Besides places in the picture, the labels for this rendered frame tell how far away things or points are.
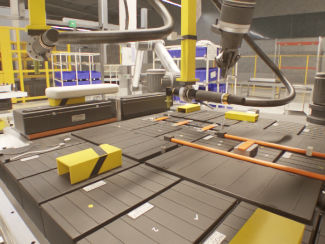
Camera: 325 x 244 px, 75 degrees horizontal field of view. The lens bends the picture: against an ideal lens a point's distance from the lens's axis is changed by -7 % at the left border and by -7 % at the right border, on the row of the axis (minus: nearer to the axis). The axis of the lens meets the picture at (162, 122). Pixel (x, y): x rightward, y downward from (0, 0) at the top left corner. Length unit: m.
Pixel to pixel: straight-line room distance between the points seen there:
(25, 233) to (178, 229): 0.26
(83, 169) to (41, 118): 0.50
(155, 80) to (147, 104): 0.91
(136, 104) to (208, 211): 0.93
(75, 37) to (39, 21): 0.36
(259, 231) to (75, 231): 0.28
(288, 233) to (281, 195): 0.18
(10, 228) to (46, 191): 0.11
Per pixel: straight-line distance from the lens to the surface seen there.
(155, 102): 1.40
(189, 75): 1.08
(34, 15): 0.90
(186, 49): 1.08
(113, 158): 0.60
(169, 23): 0.68
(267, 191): 0.53
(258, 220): 0.37
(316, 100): 1.86
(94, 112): 1.13
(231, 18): 0.80
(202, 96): 1.00
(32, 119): 1.01
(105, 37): 0.54
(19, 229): 0.48
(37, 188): 0.57
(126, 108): 1.24
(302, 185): 0.59
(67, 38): 0.57
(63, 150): 0.79
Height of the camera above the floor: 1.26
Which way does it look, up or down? 13 degrees down
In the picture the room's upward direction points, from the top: straight up
